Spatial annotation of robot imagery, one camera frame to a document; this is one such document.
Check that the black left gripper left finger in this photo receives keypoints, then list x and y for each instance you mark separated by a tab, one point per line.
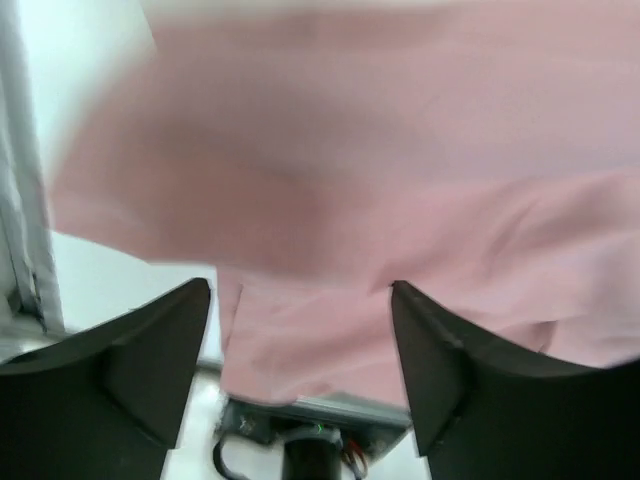
108	402

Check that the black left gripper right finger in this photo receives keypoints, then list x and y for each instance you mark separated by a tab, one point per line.
485	408

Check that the pink trousers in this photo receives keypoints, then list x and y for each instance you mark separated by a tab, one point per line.
485	151

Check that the left aluminium rail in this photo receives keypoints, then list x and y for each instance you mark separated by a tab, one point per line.
28	277

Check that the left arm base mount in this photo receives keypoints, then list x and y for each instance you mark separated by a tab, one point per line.
320	436

